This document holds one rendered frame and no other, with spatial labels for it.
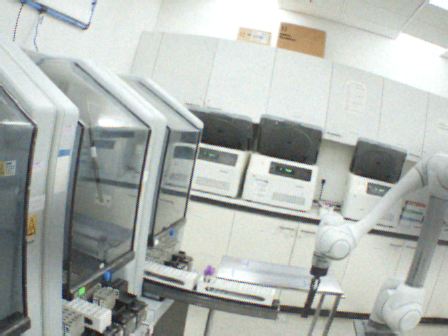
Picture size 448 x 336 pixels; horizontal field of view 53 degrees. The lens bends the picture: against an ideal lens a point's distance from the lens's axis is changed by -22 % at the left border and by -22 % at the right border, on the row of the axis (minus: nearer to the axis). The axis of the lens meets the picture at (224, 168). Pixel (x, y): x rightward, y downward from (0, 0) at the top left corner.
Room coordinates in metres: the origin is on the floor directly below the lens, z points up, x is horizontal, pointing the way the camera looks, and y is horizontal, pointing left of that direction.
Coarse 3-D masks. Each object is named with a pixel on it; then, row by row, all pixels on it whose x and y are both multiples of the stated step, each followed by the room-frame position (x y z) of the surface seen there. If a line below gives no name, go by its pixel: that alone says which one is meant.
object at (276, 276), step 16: (224, 256) 2.70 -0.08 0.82; (224, 272) 2.38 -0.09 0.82; (240, 272) 2.43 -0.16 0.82; (256, 272) 2.47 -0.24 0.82; (272, 272) 2.51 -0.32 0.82; (288, 272) 2.56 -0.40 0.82; (304, 272) 2.59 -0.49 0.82; (272, 288) 2.27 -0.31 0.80; (288, 288) 2.27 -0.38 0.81; (304, 288) 2.28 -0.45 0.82; (320, 288) 2.30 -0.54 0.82; (336, 288) 2.32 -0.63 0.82; (320, 304) 2.68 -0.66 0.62; (336, 304) 2.26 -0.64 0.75; (208, 320) 2.29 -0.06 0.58
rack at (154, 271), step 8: (144, 264) 2.07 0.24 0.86; (152, 264) 2.10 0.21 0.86; (160, 264) 2.12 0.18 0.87; (144, 272) 2.07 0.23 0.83; (152, 272) 2.10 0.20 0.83; (160, 272) 2.02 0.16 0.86; (168, 272) 2.03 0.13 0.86; (176, 272) 2.06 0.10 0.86; (184, 272) 2.09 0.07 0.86; (160, 280) 2.02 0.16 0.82; (168, 280) 2.10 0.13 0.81; (176, 280) 2.11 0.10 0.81; (184, 280) 2.01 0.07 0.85; (192, 280) 2.00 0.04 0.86; (192, 288) 2.02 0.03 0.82
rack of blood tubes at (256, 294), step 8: (200, 280) 2.01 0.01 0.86; (216, 280) 2.06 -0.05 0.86; (224, 280) 2.08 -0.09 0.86; (200, 288) 2.00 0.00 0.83; (216, 288) 2.07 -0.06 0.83; (224, 288) 1.99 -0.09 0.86; (232, 288) 1.98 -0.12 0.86; (240, 288) 2.00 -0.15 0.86; (248, 288) 2.01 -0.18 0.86; (256, 288) 2.04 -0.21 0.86; (264, 288) 2.05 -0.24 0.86; (224, 296) 1.98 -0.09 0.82; (232, 296) 1.98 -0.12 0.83; (240, 296) 2.06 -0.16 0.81; (248, 296) 2.07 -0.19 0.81; (256, 296) 2.07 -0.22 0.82; (264, 296) 1.97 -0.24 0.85; (272, 296) 1.96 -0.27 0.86; (264, 304) 1.97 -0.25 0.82
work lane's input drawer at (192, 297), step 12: (144, 288) 2.01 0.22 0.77; (156, 288) 2.00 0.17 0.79; (168, 288) 2.00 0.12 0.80; (180, 288) 2.00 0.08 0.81; (180, 300) 1.99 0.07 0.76; (192, 300) 1.98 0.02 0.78; (204, 300) 1.98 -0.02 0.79; (216, 300) 1.97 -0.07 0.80; (228, 300) 1.98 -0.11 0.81; (276, 300) 2.04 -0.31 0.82; (228, 312) 1.96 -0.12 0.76; (240, 312) 1.96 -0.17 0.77; (252, 312) 1.95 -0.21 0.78; (264, 312) 1.95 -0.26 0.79; (276, 312) 1.94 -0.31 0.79
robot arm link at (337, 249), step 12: (408, 180) 1.97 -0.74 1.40; (420, 180) 1.95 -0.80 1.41; (396, 192) 1.96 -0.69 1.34; (408, 192) 1.97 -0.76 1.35; (384, 204) 1.90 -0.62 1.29; (372, 216) 1.85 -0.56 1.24; (336, 228) 1.84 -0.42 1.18; (348, 228) 1.81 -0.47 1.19; (360, 228) 1.82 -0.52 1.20; (324, 240) 1.83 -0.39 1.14; (336, 240) 1.76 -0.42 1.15; (348, 240) 1.76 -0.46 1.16; (324, 252) 1.82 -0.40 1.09; (336, 252) 1.75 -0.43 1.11; (348, 252) 1.76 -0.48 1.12
